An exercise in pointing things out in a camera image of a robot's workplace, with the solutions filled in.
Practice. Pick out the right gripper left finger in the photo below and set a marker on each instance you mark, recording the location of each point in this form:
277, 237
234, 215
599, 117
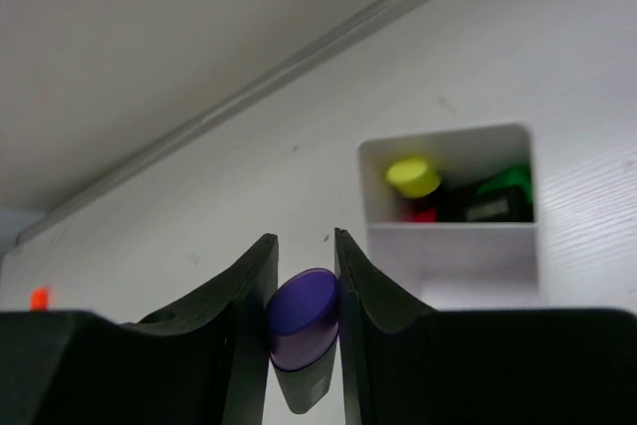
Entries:
213, 343

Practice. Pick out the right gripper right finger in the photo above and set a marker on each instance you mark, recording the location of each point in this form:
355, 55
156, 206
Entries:
385, 353

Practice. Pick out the purple cap highlighter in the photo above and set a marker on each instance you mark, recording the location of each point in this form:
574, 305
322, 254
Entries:
302, 325

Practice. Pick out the pink cap highlighter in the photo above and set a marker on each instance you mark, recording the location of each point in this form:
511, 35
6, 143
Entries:
420, 210

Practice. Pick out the white pen holder box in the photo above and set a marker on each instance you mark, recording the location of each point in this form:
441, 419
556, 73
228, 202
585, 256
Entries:
452, 266

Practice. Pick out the yellow cap highlighter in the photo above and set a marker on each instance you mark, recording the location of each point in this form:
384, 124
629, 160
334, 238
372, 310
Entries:
413, 177

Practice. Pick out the green cap highlighter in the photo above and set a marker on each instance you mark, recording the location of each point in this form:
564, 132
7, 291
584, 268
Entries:
506, 197

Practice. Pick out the orange cap highlighter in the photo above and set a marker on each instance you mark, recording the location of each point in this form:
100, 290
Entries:
40, 300

